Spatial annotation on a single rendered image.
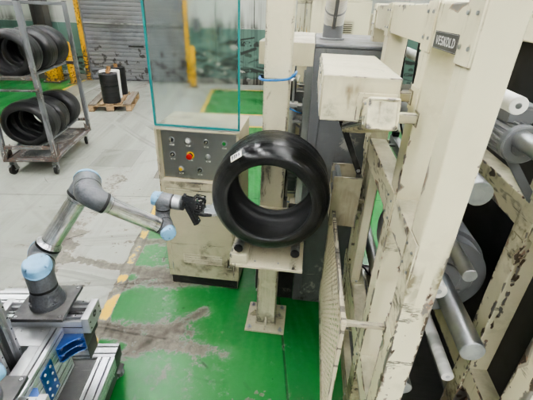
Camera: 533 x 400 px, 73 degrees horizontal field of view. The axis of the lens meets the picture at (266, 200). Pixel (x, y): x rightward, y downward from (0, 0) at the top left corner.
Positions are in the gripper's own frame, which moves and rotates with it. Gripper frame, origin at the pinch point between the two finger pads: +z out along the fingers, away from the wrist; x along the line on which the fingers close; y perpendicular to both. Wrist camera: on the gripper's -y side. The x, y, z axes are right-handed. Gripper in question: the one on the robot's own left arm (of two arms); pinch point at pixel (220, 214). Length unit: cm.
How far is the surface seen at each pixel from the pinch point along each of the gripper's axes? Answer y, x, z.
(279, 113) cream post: 50, 26, 20
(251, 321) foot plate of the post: -98, 26, 26
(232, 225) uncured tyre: 2.9, -11.7, 8.7
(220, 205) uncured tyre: 11.8, -11.4, 2.0
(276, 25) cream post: 88, 26, 12
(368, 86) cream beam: 80, -36, 48
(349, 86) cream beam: 79, -36, 43
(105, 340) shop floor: -111, -2, -65
